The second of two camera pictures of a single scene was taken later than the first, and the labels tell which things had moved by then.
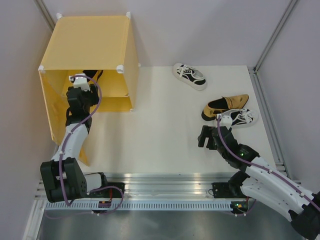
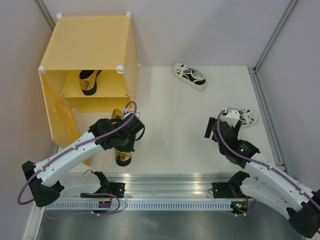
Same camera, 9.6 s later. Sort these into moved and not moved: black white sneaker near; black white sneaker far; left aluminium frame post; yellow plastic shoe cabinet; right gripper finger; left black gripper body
Moved: right gripper finger; left black gripper body
Not moved: left aluminium frame post; black white sneaker far; yellow plastic shoe cabinet; black white sneaker near
